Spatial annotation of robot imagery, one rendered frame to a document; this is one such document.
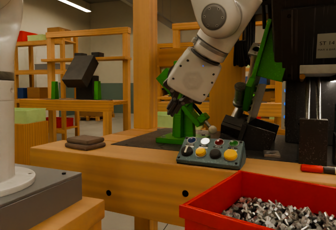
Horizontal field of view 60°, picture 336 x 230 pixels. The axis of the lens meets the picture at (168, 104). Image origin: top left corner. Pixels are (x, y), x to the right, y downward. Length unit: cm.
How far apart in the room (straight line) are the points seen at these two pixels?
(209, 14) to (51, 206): 45
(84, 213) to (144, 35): 100
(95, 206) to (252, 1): 51
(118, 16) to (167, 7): 214
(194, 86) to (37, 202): 39
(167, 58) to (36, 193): 104
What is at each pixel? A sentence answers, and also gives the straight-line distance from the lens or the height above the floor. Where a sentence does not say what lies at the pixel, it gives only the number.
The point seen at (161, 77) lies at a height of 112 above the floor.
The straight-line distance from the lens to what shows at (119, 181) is 80.
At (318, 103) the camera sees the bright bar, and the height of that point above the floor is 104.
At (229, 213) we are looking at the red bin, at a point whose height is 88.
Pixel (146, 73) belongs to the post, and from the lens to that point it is 141.
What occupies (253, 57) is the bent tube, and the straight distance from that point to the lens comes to 97.
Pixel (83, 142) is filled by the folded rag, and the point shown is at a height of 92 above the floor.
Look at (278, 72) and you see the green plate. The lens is 87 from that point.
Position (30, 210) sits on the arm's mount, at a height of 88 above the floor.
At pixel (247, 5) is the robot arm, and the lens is 63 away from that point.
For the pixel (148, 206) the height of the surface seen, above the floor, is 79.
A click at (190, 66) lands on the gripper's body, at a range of 66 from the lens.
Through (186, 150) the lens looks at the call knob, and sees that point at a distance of 70.
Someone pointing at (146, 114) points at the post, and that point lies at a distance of 141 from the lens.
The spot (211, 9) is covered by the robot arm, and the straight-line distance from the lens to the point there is 56.
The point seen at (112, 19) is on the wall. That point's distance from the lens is 1270.
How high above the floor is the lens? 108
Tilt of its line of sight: 3 degrees down
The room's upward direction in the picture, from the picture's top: straight up
